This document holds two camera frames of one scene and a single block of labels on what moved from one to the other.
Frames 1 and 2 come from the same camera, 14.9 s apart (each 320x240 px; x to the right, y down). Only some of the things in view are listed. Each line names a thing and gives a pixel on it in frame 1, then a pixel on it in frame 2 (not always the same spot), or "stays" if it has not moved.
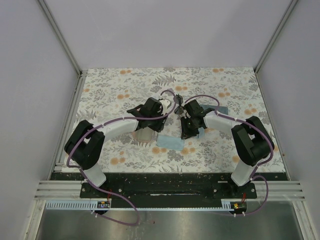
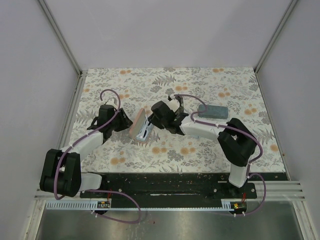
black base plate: [171, 189] stays
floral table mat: [106, 94] stays
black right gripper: [185, 133] → [153, 119]
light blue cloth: [170, 142] → [145, 131]
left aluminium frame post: [60, 37] stays
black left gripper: [159, 127] → [126, 122]
